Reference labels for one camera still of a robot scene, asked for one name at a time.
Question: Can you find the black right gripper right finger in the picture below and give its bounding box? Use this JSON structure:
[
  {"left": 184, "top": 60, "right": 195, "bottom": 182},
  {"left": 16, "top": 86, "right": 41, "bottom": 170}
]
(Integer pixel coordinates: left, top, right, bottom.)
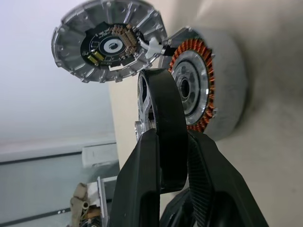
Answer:
[{"left": 186, "top": 131, "right": 269, "bottom": 227}]

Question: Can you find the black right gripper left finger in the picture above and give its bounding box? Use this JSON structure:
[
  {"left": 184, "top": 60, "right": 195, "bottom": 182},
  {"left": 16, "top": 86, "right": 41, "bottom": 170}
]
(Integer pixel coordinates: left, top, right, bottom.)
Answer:
[{"left": 110, "top": 128, "right": 164, "bottom": 227}]

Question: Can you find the black-rimmed silver spoked rotor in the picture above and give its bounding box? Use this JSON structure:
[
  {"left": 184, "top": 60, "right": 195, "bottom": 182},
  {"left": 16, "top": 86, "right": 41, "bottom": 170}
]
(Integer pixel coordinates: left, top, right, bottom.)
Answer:
[{"left": 134, "top": 69, "right": 191, "bottom": 192}]

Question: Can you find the grey motor stator housing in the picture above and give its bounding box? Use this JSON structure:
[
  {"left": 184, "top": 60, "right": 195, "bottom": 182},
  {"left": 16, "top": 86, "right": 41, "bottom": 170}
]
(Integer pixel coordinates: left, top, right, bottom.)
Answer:
[{"left": 157, "top": 26, "right": 248, "bottom": 144}]

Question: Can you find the silver motor cover circuit board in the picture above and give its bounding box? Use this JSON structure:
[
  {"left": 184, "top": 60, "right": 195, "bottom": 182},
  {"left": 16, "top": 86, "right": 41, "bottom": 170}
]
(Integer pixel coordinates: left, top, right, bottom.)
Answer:
[{"left": 51, "top": 37, "right": 169, "bottom": 85}]

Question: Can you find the white rectangular box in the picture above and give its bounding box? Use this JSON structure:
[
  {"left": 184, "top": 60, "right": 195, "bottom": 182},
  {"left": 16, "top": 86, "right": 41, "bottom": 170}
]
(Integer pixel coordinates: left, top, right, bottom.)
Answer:
[{"left": 81, "top": 142, "right": 120, "bottom": 169}]

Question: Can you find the beige padded object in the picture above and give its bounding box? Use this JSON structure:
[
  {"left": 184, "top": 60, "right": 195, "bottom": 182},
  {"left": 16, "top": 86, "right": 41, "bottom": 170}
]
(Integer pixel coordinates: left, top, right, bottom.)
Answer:
[{"left": 69, "top": 182, "right": 90, "bottom": 224}]

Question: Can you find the silver metal frame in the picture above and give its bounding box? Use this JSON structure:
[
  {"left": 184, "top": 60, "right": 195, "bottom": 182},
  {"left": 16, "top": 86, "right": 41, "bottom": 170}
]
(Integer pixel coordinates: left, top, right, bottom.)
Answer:
[{"left": 96, "top": 176, "right": 112, "bottom": 227}]

